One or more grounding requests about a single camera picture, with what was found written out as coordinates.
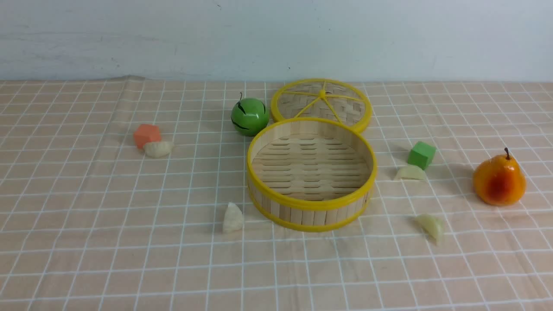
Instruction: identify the white dumpling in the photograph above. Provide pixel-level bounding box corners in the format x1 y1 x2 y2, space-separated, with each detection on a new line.
143 140 174 158
415 214 444 244
394 165 427 181
222 202 244 234

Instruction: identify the orange foam cube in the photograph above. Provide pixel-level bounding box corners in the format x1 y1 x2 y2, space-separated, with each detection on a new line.
133 124 162 149

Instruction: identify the bamboo steamer tray yellow rim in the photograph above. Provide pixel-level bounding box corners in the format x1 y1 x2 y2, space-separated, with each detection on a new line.
245 117 378 232

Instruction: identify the bamboo steamer lid yellow rim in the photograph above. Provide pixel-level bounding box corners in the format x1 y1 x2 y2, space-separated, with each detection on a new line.
270 78 372 133

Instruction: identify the green toy watermelon ball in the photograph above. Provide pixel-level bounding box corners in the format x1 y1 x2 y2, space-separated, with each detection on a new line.
231 92 269 136

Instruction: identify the green foam cube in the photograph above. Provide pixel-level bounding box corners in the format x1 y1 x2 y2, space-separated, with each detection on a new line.
407 141 436 171

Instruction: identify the beige checkered tablecloth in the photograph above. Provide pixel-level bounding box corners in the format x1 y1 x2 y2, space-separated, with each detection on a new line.
0 77 553 311

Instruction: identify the orange yellow toy pear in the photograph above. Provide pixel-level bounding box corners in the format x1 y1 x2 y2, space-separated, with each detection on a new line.
472 147 527 206

